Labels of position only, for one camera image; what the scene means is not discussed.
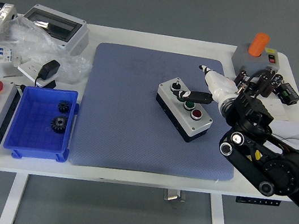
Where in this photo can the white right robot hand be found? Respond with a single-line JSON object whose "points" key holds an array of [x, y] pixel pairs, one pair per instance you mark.
{"points": [[217, 84]]}

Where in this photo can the grey four-control button box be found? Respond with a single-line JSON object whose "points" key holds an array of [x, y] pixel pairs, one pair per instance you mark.
{"points": [[179, 114]]}

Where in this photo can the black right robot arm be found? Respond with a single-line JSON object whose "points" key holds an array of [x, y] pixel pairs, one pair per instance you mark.
{"points": [[278, 168]]}

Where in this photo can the dark cylindrical capacitor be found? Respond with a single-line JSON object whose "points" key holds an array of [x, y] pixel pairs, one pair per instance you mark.
{"points": [[263, 83], [277, 79], [241, 77], [270, 87], [270, 71]]}

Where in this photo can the orange cylinder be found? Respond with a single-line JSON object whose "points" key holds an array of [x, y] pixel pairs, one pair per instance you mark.
{"points": [[259, 44]]}

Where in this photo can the black module with green terminal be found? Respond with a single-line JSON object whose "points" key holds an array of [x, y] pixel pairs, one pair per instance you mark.
{"points": [[289, 93]]}

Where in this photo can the yellow white cardboard box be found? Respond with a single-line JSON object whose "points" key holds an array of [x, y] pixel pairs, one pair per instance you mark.
{"points": [[292, 131]]}

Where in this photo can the blue-grey textured mat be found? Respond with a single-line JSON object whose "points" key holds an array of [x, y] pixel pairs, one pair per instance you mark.
{"points": [[128, 100]]}

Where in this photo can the black table control panel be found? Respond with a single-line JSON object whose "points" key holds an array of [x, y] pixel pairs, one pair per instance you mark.
{"points": [[255, 200]]}

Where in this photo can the white table leg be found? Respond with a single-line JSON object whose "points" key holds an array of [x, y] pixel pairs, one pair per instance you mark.
{"points": [[218, 221], [13, 198]]}

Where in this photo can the small black gear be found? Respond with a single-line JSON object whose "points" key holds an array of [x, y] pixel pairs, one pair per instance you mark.
{"points": [[63, 107]]}

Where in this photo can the large black gear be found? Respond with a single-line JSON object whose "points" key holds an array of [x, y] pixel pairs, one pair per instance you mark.
{"points": [[59, 124]]}

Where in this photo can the black power adapter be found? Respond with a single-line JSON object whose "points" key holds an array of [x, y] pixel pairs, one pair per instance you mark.
{"points": [[49, 68]]}

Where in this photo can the blue plastic bin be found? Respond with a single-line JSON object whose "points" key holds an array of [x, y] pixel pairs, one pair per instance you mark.
{"points": [[36, 139]]}

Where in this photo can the clear plastic bag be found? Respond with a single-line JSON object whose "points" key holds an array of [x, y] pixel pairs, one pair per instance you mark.
{"points": [[30, 37]]}

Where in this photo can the grey switch base box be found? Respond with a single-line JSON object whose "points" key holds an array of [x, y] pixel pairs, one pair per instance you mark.
{"points": [[242, 60]]}

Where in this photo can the metal under-table bracket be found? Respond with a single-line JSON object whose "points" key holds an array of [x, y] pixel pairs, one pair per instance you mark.
{"points": [[174, 195]]}

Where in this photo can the grey enclosure with window cover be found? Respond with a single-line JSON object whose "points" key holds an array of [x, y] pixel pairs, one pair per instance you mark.
{"points": [[75, 39]]}

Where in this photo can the white wall socket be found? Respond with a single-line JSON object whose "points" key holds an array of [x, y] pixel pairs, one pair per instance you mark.
{"points": [[29, 68]]}

